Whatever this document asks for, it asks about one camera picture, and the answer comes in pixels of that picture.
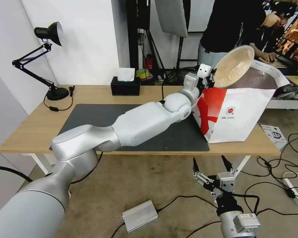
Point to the silver metal power box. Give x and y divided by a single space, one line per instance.
140 214

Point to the yellow green tape roll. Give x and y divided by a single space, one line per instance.
142 73

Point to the grey softbox light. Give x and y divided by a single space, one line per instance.
170 16

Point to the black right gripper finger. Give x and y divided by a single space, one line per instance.
196 169
227 164

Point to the dark grey desk mat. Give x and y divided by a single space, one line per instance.
94 119

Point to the computer monitor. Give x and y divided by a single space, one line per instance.
294 37

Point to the black light stand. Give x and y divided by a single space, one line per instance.
175 62

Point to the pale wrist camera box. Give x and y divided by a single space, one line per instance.
226 182
204 70

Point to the black tissue box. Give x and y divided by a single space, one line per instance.
125 86

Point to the white kettle carton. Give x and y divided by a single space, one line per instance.
273 132

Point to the white power strip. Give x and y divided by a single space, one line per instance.
293 192

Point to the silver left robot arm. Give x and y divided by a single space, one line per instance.
139 124

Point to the white tissue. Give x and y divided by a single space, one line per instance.
126 74

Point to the red canister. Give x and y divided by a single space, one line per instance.
149 63

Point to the person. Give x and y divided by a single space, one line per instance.
228 27

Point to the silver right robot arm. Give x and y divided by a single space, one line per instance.
238 223

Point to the white table leg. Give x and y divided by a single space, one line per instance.
41 163
243 163

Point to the black desk lamp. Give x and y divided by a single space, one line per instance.
43 62

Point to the white red takeout bag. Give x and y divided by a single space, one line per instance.
228 116

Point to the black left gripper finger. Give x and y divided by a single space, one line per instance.
210 82
212 72

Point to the beige paper bowl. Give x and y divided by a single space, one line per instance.
234 65

